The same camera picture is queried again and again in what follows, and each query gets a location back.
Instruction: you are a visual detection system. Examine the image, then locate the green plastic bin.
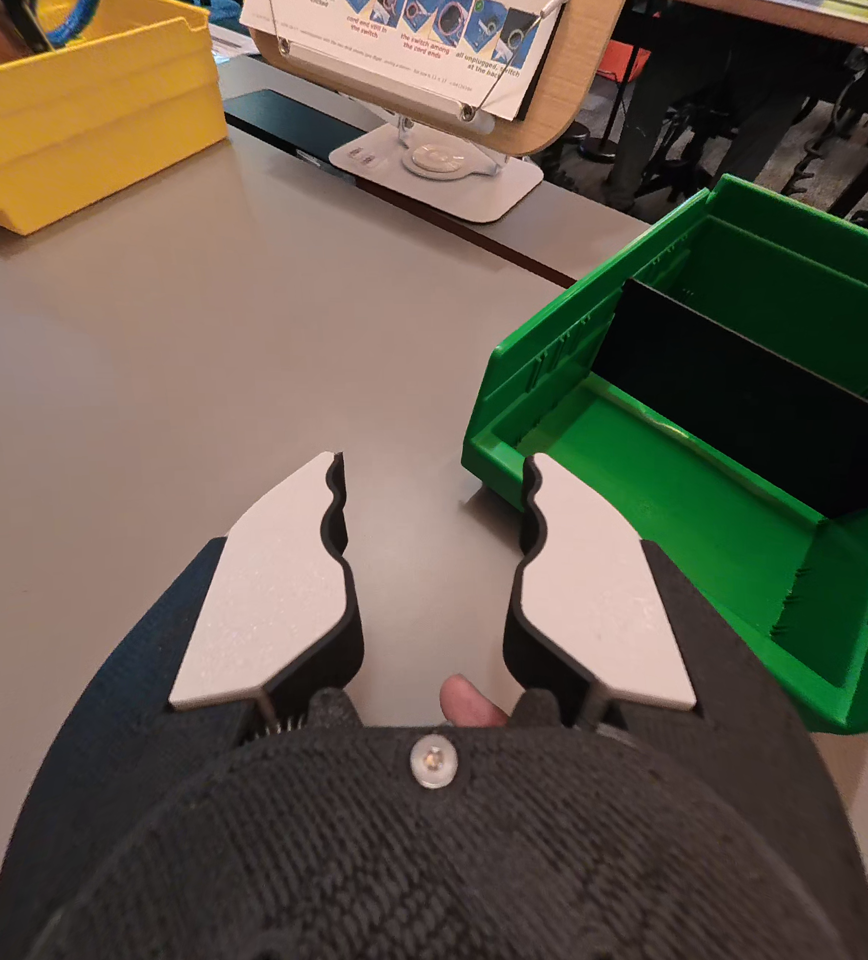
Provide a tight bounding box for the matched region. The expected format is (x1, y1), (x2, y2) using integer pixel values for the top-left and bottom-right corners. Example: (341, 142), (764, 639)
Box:
(461, 173), (868, 735)

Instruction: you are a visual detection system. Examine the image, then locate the person's right hand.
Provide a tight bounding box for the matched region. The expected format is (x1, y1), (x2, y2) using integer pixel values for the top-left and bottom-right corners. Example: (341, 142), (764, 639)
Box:
(439, 672), (511, 729)

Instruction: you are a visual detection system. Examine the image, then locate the yellow plastic bin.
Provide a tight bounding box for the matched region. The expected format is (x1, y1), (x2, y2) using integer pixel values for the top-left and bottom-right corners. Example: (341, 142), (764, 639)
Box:
(0, 0), (229, 237)

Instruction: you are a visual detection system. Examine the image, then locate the wooden sheet stand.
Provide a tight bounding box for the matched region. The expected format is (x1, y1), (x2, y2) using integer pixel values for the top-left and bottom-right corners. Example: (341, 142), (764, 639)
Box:
(245, 0), (627, 158)

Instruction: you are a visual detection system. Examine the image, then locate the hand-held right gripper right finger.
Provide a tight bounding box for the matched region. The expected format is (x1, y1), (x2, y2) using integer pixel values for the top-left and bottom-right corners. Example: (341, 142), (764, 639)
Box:
(503, 452), (697, 726)

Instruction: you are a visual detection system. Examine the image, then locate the black flat pad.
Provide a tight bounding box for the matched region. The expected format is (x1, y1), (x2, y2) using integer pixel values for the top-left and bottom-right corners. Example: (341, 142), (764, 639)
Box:
(221, 87), (364, 163)

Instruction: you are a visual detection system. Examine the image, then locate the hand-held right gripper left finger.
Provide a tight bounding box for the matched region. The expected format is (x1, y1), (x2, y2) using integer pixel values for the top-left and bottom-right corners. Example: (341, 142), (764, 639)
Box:
(169, 450), (366, 714)

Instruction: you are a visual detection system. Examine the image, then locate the blue ethernet cable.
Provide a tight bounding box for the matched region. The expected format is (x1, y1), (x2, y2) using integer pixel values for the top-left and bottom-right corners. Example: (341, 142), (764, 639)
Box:
(35, 0), (102, 48)

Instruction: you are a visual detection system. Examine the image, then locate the white paper sheet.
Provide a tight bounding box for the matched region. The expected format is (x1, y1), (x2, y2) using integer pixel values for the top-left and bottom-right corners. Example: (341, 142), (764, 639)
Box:
(208, 22), (263, 59)

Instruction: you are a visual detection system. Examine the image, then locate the black bin divider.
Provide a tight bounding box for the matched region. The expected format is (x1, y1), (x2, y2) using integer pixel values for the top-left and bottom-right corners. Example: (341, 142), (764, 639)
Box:
(590, 278), (868, 521)

